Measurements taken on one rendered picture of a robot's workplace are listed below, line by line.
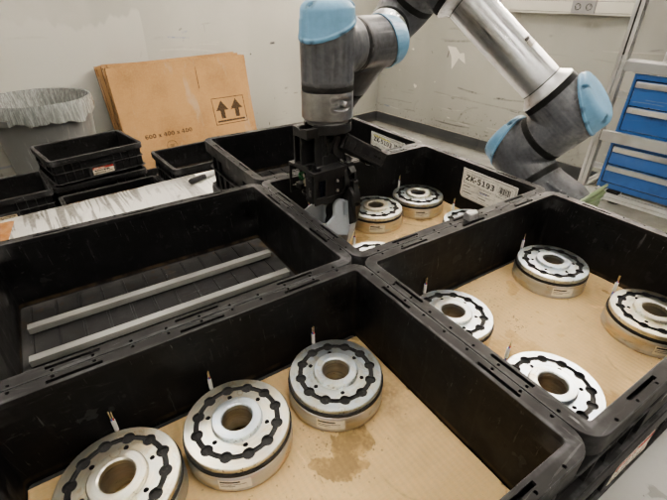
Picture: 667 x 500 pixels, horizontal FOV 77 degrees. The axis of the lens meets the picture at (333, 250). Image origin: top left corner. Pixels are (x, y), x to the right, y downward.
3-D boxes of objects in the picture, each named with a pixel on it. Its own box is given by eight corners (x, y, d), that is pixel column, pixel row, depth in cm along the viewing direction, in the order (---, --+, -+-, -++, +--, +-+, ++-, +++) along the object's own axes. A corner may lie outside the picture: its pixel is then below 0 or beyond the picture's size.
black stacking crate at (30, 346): (263, 241, 80) (257, 186, 74) (353, 331, 59) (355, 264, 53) (14, 316, 61) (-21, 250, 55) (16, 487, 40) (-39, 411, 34)
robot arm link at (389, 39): (355, 56, 73) (311, 62, 66) (393, -1, 65) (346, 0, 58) (381, 91, 73) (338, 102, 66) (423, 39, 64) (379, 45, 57)
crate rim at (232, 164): (347, 123, 115) (347, 114, 114) (424, 153, 94) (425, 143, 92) (203, 149, 96) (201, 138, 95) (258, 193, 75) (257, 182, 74)
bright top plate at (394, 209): (378, 193, 87) (378, 191, 87) (413, 212, 80) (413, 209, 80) (338, 206, 82) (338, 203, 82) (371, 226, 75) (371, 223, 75)
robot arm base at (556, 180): (548, 215, 108) (526, 183, 109) (601, 186, 95) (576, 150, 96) (514, 236, 100) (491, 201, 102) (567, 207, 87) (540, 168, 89)
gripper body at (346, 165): (289, 194, 69) (285, 120, 63) (331, 183, 73) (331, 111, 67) (317, 211, 64) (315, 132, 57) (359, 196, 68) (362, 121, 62)
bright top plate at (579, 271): (542, 241, 71) (543, 238, 70) (601, 270, 63) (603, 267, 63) (502, 259, 66) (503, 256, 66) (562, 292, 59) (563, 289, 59)
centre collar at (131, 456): (146, 443, 39) (145, 439, 38) (152, 492, 35) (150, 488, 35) (86, 466, 37) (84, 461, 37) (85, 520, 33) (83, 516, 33)
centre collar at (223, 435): (246, 391, 44) (245, 387, 43) (273, 423, 41) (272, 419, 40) (201, 418, 41) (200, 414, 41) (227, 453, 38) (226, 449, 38)
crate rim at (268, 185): (424, 153, 94) (425, 143, 92) (546, 201, 72) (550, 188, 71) (258, 193, 75) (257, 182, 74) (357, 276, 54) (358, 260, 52)
